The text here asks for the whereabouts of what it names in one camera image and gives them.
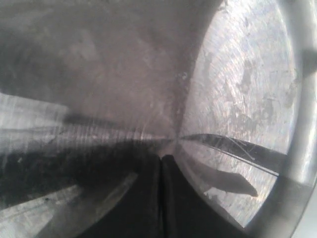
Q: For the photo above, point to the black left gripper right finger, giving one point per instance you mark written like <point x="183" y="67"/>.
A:
<point x="184" y="213"/>

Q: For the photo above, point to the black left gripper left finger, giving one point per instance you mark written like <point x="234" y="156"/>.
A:
<point x="137" y="214"/>

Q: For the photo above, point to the black handled kitchen knife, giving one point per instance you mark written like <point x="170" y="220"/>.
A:
<point x="265" y="159"/>

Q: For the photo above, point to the round stainless steel plate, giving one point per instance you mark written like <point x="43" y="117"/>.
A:
<point x="90" y="88"/>

